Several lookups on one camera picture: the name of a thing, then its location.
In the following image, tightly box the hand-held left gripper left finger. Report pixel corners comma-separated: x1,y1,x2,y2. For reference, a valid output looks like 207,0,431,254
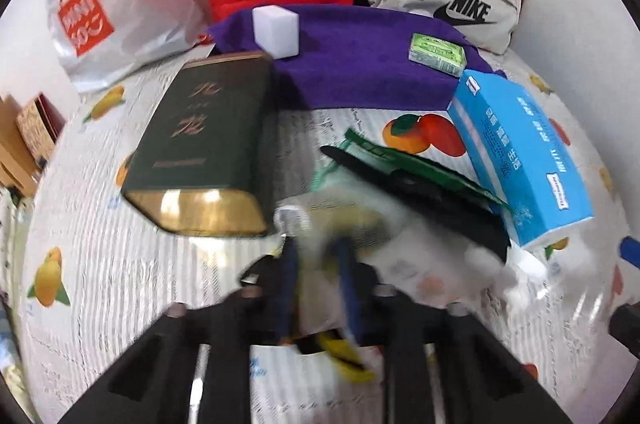
57,238,301,424

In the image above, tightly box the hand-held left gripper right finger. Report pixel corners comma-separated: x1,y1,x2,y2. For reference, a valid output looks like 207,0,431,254
332,239,576,424

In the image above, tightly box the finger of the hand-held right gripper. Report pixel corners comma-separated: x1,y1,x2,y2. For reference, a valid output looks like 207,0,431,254
607,303,640,360
619,237,640,270

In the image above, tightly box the sheer organza drawstring pouch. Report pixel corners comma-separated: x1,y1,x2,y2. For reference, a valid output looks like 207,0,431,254
274,184,401,267

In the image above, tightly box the green plastic packet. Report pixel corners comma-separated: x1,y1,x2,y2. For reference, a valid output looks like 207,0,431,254
344,127,511,211

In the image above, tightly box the blue tissue pack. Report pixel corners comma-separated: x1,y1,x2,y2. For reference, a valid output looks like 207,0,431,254
446,69,596,250

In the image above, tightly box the dark green tin box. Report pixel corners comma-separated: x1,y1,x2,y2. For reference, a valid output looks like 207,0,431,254
120,52,277,237

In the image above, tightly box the purple towel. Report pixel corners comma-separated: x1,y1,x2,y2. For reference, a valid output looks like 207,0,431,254
207,3,508,111

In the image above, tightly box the small green packet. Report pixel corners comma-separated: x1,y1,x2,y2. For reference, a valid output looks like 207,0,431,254
407,33,467,78

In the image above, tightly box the white foam block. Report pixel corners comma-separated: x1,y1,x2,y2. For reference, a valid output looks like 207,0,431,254
251,4,301,60

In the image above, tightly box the small patterned card box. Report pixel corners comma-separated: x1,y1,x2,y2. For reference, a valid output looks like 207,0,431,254
16,93,67,166

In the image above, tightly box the white plastic shopping bag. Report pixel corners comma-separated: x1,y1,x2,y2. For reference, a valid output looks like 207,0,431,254
45,0,217,92

